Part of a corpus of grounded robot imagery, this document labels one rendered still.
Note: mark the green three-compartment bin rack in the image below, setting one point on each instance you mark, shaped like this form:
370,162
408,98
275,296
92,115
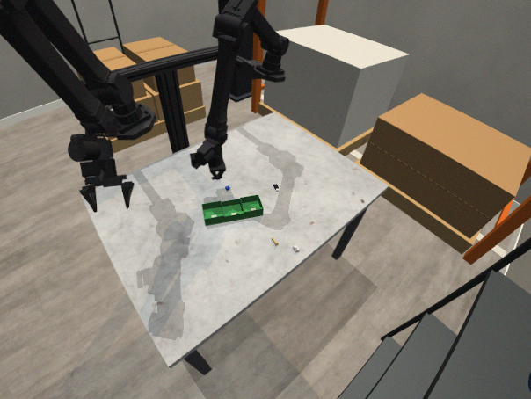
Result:
233,210

